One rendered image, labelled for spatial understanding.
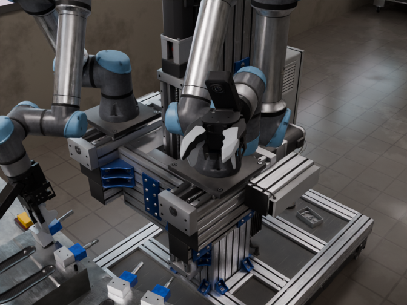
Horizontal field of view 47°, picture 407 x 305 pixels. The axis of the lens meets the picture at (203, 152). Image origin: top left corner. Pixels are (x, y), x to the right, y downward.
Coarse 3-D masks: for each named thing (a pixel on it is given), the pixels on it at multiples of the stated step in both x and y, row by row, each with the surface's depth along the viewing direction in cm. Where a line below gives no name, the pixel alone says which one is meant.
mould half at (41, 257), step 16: (16, 240) 141; (32, 240) 141; (0, 256) 136; (32, 256) 135; (48, 256) 135; (16, 272) 131; (32, 272) 131; (64, 272) 130; (80, 272) 131; (0, 288) 126; (32, 288) 126; (48, 288) 126; (64, 288) 129; (80, 288) 133; (0, 304) 121; (16, 304) 122; (32, 304) 122; (48, 304) 127; (64, 304) 131
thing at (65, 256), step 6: (96, 240) 140; (72, 246) 137; (78, 246) 137; (84, 246) 138; (90, 246) 139; (54, 252) 133; (60, 252) 133; (66, 252) 133; (72, 252) 135; (78, 252) 135; (84, 252) 136; (60, 258) 131; (66, 258) 131; (72, 258) 133; (78, 258) 135; (66, 264) 132
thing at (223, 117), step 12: (240, 96) 92; (216, 108) 89; (228, 108) 88; (204, 120) 86; (216, 120) 85; (228, 120) 84; (216, 132) 85; (204, 144) 87; (216, 144) 87; (240, 144) 91; (204, 156) 89; (216, 156) 88; (240, 156) 87
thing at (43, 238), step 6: (72, 210) 144; (66, 216) 143; (54, 222) 140; (60, 222) 142; (30, 228) 138; (36, 228) 137; (54, 228) 139; (60, 228) 141; (36, 234) 135; (42, 234) 136; (48, 234) 138; (36, 240) 140; (42, 240) 137; (48, 240) 138
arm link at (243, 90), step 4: (236, 84) 96; (240, 84) 96; (236, 88) 94; (240, 88) 94; (244, 88) 95; (248, 88) 95; (240, 92) 93; (244, 92) 93; (248, 92) 94; (252, 92) 95; (244, 96) 93; (248, 96) 93; (252, 96) 94; (256, 96) 96; (248, 100) 93; (252, 100) 94; (256, 100) 96; (252, 104) 93; (256, 104) 96; (252, 108) 94; (252, 112) 94
